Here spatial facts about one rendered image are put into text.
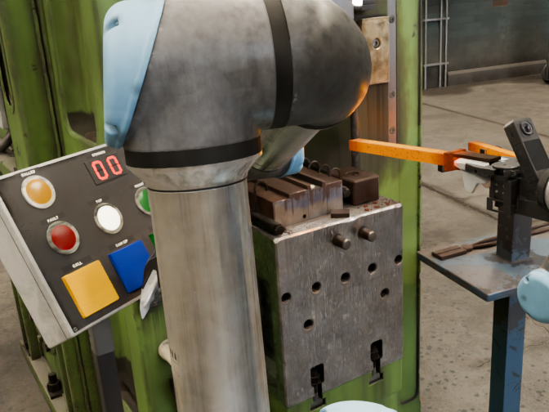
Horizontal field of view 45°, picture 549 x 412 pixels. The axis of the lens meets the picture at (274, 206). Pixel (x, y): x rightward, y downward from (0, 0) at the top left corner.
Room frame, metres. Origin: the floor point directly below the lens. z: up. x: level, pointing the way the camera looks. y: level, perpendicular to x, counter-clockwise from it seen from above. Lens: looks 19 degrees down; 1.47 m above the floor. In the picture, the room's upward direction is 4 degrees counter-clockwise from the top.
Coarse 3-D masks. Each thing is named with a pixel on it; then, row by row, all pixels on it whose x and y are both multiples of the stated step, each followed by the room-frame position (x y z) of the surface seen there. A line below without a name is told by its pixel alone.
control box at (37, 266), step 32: (64, 160) 1.12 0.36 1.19; (96, 160) 1.17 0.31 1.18; (0, 192) 1.00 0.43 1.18; (64, 192) 1.08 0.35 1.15; (96, 192) 1.13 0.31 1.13; (128, 192) 1.17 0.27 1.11; (0, 224) 1.00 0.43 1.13; (32, 224) 1.01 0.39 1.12; (64, 224) 1.04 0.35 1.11; (96, 224) 1.08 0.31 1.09; (128, 224) 1.13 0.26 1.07; (0, 256) 1.01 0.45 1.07; (32, 256) 0.97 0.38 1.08; (64, 256) 1.01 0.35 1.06; (96, 256) 1.04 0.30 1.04; (32, 288) 0.97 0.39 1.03; (64, 288) 0.97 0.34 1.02; (64, 320) 0.94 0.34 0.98; (96, 320) 0.97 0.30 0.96
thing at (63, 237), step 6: (54, 228) 1.02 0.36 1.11; (60, 228) 1.03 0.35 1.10; (66, 228) 1.04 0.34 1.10; (54, 234) 1.02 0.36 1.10; (60, 234) 1.02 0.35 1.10; (66, 234) 1.03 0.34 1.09; (72, 234) 1.04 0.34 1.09; (54, 240) 1.01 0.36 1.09; (60, 240) 1.02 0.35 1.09; (66, 240) 1.02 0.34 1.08; (72, 240) 1.03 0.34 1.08; (60, 246) 1.01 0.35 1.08; (66, 246) 1.02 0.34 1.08; (72, 246) 1.02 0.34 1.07
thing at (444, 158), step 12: (360, 144) 1.43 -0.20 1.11; (372, 144) 1.39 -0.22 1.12; (384, 144) 1.37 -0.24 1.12; (396, 144) 1.36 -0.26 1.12; (396, 156) 1.33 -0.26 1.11; (408, 156) 1.29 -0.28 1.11; (420, 156) 1.27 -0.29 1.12; (432, 156) 1.24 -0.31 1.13; (444, 156) 1.20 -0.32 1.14; (456, 156) 1.19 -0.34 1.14; (468, 156) 1.16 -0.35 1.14; (480, 156) 1.14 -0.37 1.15; (492, 156) 1.13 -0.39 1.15; (444, 168) 1.20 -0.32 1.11; (456, 168) 1.18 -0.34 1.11
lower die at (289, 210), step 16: (320, 176) 1.61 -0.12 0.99; (272, 192) 1.54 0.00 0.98; (288, 192) 1.50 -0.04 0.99; (304, 192) 1.50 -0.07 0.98; (320, 192) 1.53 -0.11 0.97; (336, 192) 1.55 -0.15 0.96; (272, 208) 1.46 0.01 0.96; (288, 208) 1.48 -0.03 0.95; (304, 208) 1.50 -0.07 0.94; (320, 208) 1.53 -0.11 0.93; (336, 208) 1.55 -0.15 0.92; (288, 224) 1.48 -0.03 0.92
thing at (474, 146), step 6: (468, 144) 1.77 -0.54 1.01; (474, 144) 1.75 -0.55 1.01; (480, 144) 1.74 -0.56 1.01; (486, 144) 1.74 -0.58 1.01; (474, 150) 1.75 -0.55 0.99; (492, 150) 1.68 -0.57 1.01; (498, 150) 1.66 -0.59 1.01; (504, 150) 1.66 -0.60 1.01; (510, 150) 1.66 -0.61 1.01; (510, 156) 1.61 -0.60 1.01
